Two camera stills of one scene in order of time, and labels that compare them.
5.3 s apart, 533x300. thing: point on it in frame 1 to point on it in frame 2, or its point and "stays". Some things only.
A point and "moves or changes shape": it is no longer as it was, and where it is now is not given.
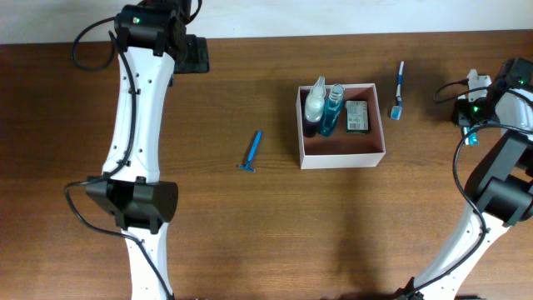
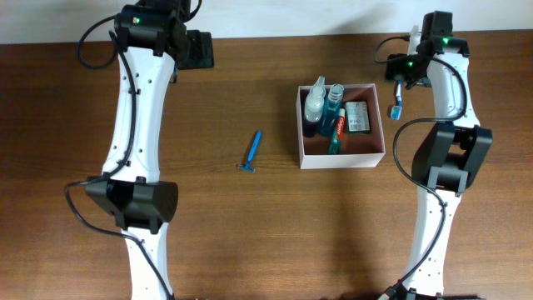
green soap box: x=357 y=116 stays
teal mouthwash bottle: x=334 y=107 stays
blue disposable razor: x=253 y=148 stays
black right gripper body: x=460 y=114 to x=397 y=74
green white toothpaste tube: x=473 y=139 moves or changes shape
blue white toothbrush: x=396 y=111 stays
